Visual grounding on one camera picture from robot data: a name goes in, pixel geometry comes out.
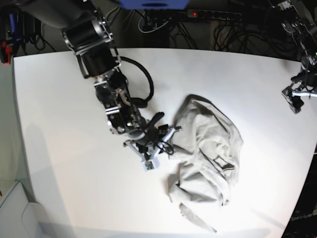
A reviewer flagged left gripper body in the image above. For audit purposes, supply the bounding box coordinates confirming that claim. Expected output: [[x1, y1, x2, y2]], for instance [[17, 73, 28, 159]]
[[290, 71, 317, 98]]

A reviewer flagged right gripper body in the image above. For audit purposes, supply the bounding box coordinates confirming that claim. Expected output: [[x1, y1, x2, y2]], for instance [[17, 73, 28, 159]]
[[128, 124, 173, 161]]

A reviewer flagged beige t-shirt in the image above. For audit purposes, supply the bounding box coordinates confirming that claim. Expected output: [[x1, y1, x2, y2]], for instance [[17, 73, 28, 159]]
[[168, 95, 243, 233]]

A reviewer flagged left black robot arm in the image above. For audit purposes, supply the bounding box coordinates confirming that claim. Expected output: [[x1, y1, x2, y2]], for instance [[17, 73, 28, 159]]
[[159, 0, 317, 114]]

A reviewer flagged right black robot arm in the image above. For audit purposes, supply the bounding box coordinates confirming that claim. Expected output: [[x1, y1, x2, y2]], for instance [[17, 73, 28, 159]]
[[14, 0, 176, 169]]

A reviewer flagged blue box overhead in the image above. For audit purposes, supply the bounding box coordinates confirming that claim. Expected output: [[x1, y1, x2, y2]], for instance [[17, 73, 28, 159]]
[[120, 0, 189, 9]]

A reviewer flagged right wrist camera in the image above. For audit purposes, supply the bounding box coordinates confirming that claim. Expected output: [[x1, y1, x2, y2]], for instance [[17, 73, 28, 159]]
[[142, 159, 159, 171]]

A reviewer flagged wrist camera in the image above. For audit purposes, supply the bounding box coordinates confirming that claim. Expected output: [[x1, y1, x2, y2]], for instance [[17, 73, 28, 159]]
[[282, 88, 304, 114], [142, 159, 159, 171]]

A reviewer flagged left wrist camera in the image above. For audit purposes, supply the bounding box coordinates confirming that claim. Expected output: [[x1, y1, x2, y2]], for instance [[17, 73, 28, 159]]
[[282, 88, 304, 114]]

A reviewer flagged white power strip red switch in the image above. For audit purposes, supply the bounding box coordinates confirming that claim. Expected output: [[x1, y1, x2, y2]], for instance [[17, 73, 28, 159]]
[[187, 9, 243, 22]]

